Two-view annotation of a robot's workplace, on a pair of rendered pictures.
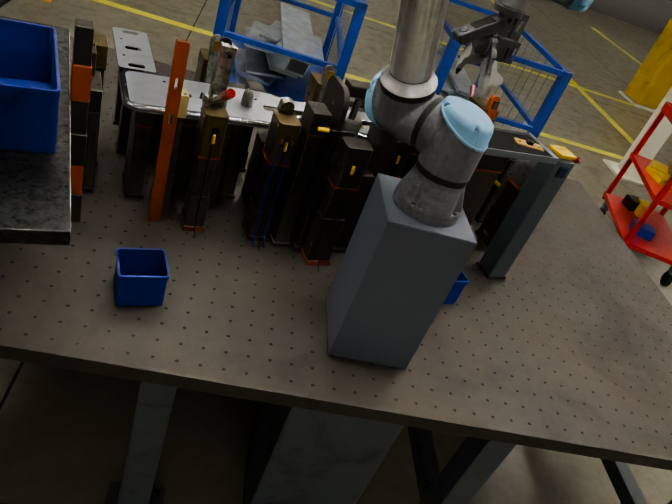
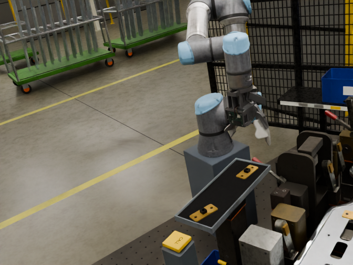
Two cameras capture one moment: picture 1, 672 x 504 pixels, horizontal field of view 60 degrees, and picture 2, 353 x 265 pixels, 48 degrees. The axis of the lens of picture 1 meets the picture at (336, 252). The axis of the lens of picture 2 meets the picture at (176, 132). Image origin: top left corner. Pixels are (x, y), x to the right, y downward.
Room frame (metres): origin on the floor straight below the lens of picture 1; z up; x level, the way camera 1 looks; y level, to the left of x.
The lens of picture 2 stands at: (2.54, -0.67, 1.88)
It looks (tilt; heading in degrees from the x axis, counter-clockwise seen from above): 25 degrees down; 165
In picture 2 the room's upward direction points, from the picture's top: 11 degrees counter-clockwise
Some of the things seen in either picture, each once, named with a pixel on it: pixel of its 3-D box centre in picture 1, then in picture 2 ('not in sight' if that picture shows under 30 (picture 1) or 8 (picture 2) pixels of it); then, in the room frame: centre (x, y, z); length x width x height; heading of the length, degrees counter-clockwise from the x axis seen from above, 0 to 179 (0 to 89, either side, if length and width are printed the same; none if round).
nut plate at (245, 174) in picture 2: not in sight; (247, 170); (1.48, -0.17, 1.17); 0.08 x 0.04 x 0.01; 116
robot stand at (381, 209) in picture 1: (392, 274); (221, 187); (1.15, -0.14, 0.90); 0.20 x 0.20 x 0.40; 15
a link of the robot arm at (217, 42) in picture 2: not in sight; (230, 46); (1.40, -0.14, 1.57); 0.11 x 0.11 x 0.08; 64
